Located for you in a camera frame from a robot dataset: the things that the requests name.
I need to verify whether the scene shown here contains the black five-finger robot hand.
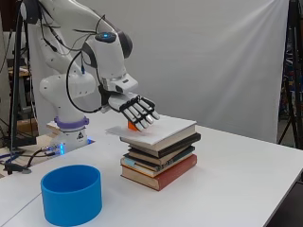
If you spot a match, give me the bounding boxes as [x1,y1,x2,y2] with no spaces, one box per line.
[99,84,161,132]

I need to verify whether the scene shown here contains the orange cube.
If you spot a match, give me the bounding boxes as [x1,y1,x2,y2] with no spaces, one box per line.
[127,120,140,132]

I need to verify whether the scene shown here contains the brown book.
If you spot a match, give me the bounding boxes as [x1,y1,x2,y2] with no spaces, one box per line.
[126,145,196,166]

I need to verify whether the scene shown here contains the white flat box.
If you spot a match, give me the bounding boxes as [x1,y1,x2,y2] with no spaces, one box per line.
[105,114,198,147]

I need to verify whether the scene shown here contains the teal book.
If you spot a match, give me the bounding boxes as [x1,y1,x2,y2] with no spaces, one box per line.
[120,151,196,178]

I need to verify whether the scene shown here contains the black book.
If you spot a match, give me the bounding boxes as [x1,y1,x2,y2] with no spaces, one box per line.
[127,131,202,159]

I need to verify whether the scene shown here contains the white hanging sheet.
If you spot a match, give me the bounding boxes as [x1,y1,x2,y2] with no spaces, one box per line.
[29,0,290,145]

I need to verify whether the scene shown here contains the blue round tub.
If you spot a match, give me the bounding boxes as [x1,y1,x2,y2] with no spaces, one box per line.
[40,164,103,227]

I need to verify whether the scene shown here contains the black light stand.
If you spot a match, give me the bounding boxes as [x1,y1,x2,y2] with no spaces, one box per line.
[7,0,38,149]

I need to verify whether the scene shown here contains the black base cables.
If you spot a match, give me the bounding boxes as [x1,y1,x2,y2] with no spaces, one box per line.
[0,143,64,176]

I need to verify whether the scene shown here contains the black camera tripod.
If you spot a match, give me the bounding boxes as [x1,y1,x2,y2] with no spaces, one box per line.
[277,0,303,149]

